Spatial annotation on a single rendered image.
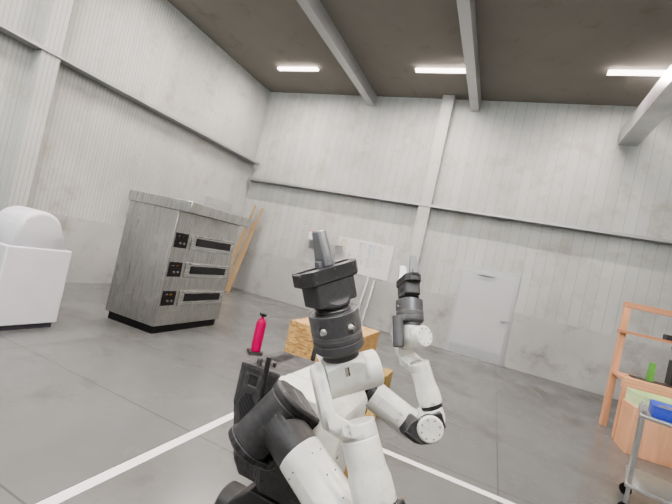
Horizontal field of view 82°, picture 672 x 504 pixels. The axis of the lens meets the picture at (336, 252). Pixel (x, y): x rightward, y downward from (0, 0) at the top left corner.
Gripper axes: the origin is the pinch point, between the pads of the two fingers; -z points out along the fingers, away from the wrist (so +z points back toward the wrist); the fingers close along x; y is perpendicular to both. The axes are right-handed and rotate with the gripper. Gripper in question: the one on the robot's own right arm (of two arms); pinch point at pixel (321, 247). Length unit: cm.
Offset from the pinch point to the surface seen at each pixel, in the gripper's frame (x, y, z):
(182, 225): 122, -532, -16
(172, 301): 90, -554, 92
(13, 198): -68, -773, -109
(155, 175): 192, -923, -148
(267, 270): 468, -1011, 152
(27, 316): -76, -538, 61
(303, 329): 70, -139, 61
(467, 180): 828, -529, -11
